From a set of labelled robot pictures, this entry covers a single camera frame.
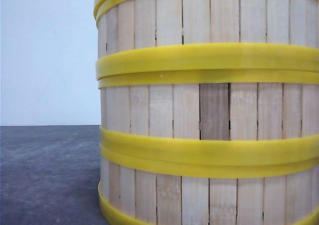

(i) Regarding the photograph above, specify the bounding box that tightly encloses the bamboo steamer basket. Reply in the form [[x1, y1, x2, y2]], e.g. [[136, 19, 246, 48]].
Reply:
[[96, 0, 319, 84], [98, 156, 319, 225], [99, 72, 319, 178]]

